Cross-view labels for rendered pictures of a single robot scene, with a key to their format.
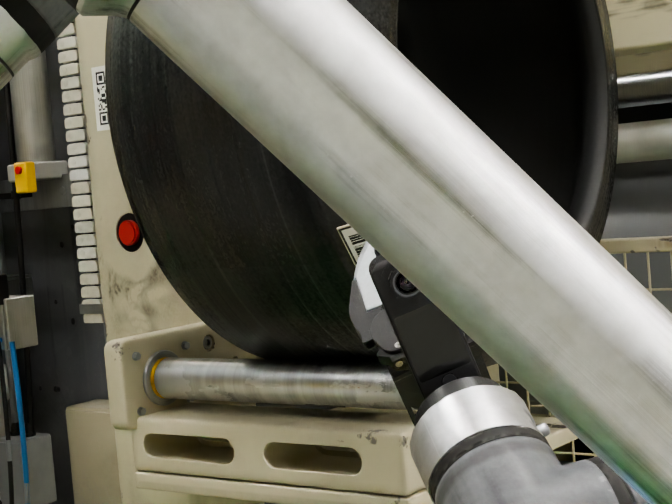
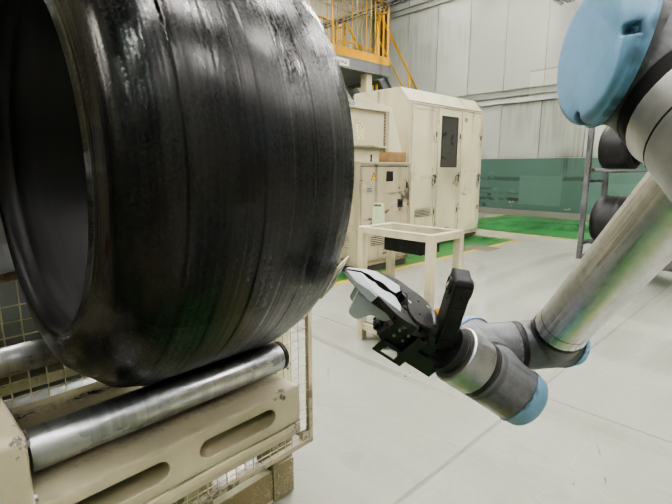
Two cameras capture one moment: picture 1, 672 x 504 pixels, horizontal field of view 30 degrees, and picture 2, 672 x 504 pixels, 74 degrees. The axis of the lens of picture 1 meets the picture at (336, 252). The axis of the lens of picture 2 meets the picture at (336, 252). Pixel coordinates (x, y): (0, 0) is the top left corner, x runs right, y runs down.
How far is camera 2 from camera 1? 1.16 m
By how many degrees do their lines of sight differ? 83
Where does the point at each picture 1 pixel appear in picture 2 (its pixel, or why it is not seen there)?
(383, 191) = not seen: outside the picture
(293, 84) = not seen: outside the picture
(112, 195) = not seen: outside the picture
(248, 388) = (164, 411)
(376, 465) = (284, 412)
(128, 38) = (218, 103)
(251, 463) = (188, 466)
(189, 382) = (91, 437)
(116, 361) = (20, 459)
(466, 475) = (509, 367)
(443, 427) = (488, 352)
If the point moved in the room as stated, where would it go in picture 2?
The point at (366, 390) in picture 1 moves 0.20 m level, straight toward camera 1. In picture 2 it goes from (263, 370) to (402, 378)
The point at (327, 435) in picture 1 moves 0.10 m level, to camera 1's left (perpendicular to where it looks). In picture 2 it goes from (253, 410) to (228, 456)
